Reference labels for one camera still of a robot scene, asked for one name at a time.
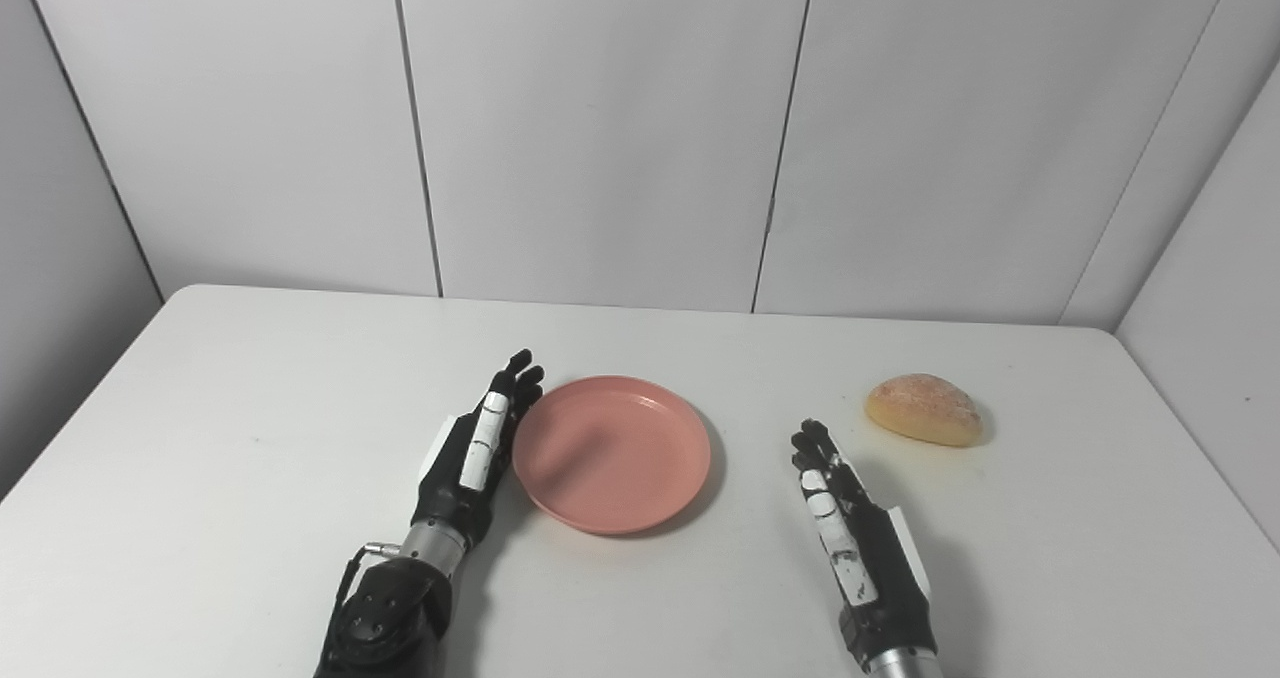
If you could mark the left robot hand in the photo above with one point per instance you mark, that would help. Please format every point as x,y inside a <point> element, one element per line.
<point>475,458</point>

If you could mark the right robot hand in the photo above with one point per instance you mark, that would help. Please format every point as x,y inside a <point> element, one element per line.
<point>860,548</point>

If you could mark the pink round plate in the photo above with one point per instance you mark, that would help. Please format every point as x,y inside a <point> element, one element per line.
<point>611,454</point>

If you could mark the bread roll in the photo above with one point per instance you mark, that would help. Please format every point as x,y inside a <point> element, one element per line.
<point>925,410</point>

